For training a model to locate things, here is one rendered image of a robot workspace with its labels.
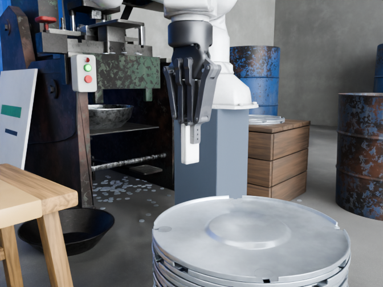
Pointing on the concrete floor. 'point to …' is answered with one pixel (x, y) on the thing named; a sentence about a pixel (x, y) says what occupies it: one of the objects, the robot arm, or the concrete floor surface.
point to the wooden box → (278, 159)
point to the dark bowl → (72, 229)
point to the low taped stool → (11, 206)
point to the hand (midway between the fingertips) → (190, 143)
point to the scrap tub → (360, 154)
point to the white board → (15, 114)
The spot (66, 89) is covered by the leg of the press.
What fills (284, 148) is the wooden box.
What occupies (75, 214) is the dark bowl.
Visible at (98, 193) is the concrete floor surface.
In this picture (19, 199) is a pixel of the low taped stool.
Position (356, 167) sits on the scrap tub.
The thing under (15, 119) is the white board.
